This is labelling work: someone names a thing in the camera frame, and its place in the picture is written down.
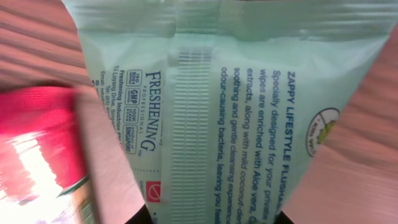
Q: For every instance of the red orange snack packet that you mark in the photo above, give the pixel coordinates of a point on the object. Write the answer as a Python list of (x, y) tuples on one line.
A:
[(44, 174)]

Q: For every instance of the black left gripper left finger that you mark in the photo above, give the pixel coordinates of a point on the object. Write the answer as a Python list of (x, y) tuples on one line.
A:
[(141, 217)]

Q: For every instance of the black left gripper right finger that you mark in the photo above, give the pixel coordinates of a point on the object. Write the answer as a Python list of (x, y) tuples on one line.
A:
[(282, 218)]

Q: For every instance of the mint green wipes packet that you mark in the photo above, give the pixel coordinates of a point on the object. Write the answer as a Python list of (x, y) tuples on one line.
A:
[(220, 106)]

